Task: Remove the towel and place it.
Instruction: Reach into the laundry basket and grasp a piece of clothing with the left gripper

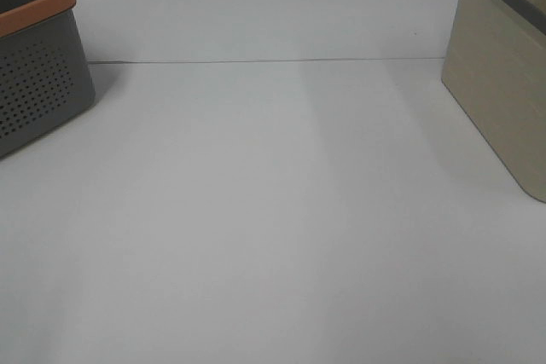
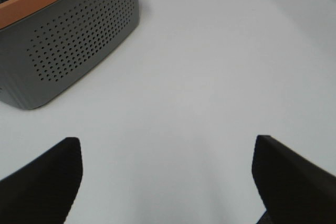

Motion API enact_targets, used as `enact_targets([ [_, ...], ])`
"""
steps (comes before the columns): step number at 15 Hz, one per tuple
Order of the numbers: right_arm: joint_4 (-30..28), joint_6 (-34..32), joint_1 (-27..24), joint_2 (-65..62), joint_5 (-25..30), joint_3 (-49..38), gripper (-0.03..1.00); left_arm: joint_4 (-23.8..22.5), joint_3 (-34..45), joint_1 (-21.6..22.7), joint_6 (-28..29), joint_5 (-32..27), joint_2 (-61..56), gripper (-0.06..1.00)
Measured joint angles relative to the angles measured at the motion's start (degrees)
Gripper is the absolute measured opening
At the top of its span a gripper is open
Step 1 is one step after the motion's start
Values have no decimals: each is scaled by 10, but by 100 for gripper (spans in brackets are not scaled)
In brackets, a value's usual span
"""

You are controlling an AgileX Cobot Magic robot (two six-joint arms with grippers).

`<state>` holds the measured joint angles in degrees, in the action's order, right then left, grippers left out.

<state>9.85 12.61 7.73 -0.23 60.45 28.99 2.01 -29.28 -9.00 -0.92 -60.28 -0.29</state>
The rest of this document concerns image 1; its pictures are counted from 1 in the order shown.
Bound beige bin with grey rim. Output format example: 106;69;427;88
441;0;545;201

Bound grey basket with orange rim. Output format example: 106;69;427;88
1;0;96;156

